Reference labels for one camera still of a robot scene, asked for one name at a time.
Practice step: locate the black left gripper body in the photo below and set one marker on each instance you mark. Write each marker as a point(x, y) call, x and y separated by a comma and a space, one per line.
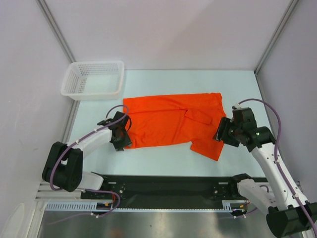
point(116, 141)

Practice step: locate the aluminium corner post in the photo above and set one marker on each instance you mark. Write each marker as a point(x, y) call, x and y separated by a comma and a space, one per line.
point(48, 15)
point(277, 34)

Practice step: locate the slotted grey cable duct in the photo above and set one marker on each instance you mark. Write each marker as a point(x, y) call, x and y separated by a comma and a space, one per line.
point(225, 207)

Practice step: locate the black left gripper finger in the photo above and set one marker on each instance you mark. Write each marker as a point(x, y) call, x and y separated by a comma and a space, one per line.
point(119, 146)
point(127, 141)

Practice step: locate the orange t shirt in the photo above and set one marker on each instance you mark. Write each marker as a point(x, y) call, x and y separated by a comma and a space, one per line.
point(164, 120)

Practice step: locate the white plastic mesh basket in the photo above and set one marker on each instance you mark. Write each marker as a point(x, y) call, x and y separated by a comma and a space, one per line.
point(93, 80)

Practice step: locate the left aluminium corner post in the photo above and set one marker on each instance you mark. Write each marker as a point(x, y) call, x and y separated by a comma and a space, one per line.
point(48, 15)

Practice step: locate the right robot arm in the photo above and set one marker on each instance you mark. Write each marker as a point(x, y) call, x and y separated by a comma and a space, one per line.
point(287, 210)

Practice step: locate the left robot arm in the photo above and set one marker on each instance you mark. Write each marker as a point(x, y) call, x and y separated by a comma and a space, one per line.
point(63, 169)

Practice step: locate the aluminium extrusion rail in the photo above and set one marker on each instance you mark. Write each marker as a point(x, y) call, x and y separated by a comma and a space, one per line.
point(45, 193)

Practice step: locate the right aluminium corner post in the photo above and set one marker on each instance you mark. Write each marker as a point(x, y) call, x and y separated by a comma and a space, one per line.
point(277, 34)

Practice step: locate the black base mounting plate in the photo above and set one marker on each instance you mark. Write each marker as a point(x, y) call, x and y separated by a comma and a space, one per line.
point(168, 192)

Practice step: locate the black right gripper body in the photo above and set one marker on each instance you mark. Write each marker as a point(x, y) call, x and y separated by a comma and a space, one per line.
point(223, 133)

